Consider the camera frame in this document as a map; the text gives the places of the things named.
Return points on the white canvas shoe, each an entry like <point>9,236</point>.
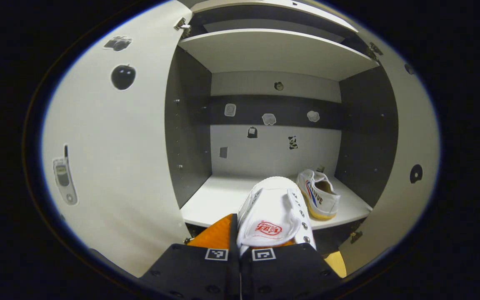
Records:
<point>321,196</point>
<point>273,204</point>

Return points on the white shoe cabinet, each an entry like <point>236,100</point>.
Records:
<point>273,150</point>

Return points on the white cabinet shelf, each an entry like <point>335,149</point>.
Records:
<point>273,50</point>

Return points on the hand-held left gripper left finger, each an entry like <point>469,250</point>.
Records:
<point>194,275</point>

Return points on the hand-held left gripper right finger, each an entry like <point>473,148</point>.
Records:
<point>290,275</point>

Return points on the white shoe cabinet door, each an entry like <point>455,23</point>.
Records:
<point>115,146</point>
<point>406,137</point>

